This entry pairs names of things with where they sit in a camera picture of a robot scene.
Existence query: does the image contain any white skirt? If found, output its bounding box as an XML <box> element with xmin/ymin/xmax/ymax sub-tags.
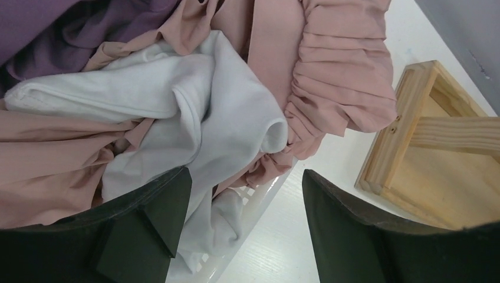
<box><xmin>4</xmin><ymin>30</ymin><xmax>289</xmax><ymax>274</ymax></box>

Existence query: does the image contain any white plastic basket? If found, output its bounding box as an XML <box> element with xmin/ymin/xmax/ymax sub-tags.
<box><xmin>166</xmin><ymin>170</ymin><xmax>290</xmax><ymax>282</ymax></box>

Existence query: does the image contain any purple garment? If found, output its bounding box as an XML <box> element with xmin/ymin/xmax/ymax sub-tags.
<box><xmin>1</xmin><ymin>1</ymin><xmax>178</xmax><ymax>94</ymax></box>

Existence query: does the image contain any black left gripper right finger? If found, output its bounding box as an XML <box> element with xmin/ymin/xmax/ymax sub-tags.
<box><xmin>302</xmin><ymin>169</ymin><xmax>499</xmax><ymax>282</ymax></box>

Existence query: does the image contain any wooden hanger rack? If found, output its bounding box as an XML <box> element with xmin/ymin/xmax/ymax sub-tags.
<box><xmin>356</xmin><ymin>61</ymin><xmax>499</xmax><ymax>230</ymax></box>

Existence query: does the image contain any pink garment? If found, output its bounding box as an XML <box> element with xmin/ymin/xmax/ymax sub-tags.
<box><xmin>1</xmin><ymin>1</ymin><xmax>396</xmax><ymax>229</ymax></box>

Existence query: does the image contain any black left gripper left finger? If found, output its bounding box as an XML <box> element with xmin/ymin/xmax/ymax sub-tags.
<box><xmin>1</xmin><ymin>167</ymin><xmax>192</xmax><ymax>282</ymax></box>

